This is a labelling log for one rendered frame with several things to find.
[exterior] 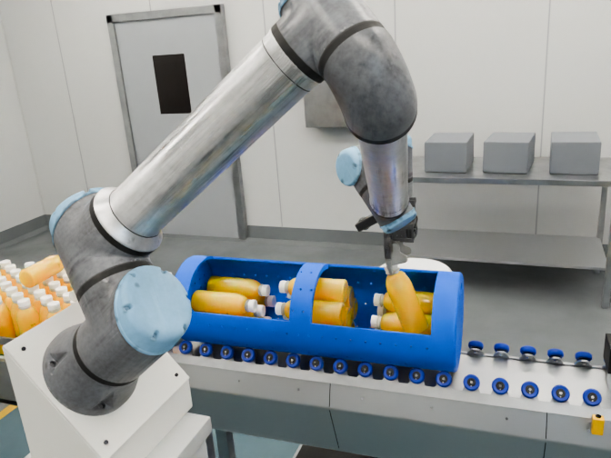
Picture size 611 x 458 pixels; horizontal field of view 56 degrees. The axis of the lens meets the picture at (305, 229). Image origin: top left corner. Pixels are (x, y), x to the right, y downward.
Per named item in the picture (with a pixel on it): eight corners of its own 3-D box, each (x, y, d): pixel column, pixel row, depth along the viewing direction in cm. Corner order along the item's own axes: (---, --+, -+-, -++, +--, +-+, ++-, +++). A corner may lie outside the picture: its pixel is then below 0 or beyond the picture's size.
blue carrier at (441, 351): (455, 393, 157) (455, 302, 147) (176, 357, 186) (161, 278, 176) (463, 338, 182) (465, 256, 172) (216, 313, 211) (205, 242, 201)
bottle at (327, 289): (348, 295, 178) (292, 291, 184) (346, 275, 175) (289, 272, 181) (342, 307, 172) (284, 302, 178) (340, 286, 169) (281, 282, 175)
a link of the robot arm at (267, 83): (59, 306, 106) (367, 11, 77) (27, 229, 112) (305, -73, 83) (123, 301, 119) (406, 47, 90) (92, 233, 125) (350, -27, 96)
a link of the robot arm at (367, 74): (435, 74, 77) (423, 220, 141) (385, 9, 81) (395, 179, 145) (361, 118, 77) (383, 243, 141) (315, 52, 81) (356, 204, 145)
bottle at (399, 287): (424, 320, 167) (401, 263, 164) (431, 327, 160) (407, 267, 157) (402, 329, 167) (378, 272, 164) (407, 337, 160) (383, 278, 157)
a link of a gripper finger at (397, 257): (406, 277, 154) (406, 243, 152) (385, 276, 156) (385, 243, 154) (408, 274, 157) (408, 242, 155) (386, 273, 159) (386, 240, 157)
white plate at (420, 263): (448, 257, 226) (448, 260, 226) (377, 257, 230) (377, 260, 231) (455, 286, 200) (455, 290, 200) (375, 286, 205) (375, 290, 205)
